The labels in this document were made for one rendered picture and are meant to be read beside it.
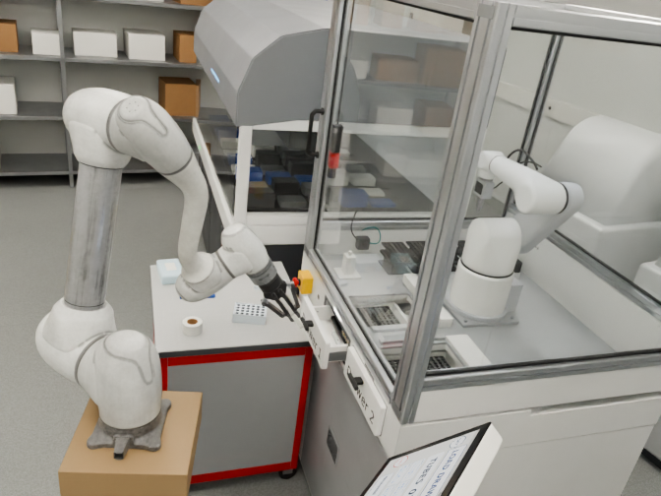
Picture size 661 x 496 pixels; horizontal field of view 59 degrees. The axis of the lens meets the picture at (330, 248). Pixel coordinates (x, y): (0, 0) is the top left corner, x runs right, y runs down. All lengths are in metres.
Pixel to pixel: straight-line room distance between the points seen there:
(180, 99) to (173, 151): 4.13
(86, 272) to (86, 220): 0.13
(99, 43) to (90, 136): 3.94
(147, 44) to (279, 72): 3.01
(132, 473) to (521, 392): 1.05
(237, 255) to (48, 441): 1.50
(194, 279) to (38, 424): 1.47
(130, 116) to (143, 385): 0.64
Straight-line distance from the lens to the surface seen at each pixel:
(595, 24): 1.37
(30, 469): 2.85
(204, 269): 1.74
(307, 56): 2.50
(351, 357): 1.87
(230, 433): 2.41
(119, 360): 1.50
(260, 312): 2.25
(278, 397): 2.34
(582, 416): 2.00
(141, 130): 1.34
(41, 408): 3.12
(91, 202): 1.52
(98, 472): 1.60
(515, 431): 1.87
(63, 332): 1.63
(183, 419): 1.70
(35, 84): 5.82
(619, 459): 2.28
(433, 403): 1.63
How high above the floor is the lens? 2.02
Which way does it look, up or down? 26 degrees down
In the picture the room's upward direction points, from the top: 8 degrees clockwise
